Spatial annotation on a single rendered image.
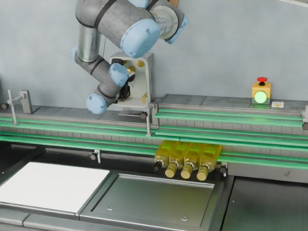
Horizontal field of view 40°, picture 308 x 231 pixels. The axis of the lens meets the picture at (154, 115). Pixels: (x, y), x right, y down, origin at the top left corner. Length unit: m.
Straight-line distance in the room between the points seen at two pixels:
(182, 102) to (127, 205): 0.47
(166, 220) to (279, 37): 0.81
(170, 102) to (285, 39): 0.52
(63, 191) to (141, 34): 0.85
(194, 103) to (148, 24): 0.68
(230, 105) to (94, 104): 0.54
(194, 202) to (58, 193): 0.54
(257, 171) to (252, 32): 0.56
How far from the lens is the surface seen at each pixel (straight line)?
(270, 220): 1.61
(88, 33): 1.32
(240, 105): 1.73
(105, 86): 1.53
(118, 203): 1.64
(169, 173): 1.56
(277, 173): 1.81
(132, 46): 1.14
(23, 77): 2.18
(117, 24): 1.14
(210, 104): 1.74
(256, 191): 1.76
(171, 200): 1.63
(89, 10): 1.18
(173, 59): 1.83
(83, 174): 1.86
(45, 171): 1.93
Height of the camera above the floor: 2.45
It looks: 61 degrees down
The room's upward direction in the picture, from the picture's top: 141 degrees counter-clockwise
